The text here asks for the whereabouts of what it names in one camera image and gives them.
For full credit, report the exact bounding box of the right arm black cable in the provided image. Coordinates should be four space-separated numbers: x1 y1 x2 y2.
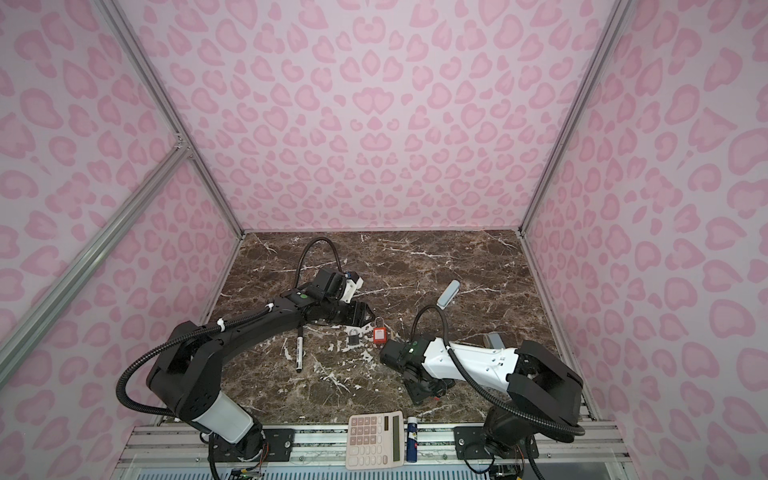
409 304 586 480

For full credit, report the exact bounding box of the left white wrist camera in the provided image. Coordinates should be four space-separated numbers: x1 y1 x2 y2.
340 271 364 303

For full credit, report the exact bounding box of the blue white glue stick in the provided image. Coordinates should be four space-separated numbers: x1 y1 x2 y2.
406 416 418 463

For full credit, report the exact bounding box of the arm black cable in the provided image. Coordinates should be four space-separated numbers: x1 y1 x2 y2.
115 236 344 480
409 304 586 480

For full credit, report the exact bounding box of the blue grey stapler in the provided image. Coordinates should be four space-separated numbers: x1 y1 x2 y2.
483 332 505 350

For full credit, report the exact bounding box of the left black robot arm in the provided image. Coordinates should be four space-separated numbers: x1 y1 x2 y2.
146 268 373 460

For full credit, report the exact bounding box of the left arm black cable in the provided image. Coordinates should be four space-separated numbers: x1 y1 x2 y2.
115 236 344 480

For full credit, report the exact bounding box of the red padlock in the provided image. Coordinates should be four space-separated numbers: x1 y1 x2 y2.
372 320 388 345

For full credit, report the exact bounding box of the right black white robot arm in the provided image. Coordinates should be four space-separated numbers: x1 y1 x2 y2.
380 336 584 458

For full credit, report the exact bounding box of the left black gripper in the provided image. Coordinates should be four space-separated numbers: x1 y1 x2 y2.
323 298 378 326

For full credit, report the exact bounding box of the small grey padlock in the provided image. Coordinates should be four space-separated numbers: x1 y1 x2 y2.
346 327 361 347

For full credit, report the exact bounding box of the pink white calculator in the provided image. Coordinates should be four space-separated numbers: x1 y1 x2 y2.
345 411 405 471

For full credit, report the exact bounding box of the light blue grey case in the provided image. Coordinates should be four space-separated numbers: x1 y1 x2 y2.
436 280 461 310

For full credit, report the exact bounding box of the black marker pen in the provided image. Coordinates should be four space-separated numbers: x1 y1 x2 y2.
296 326 304 373

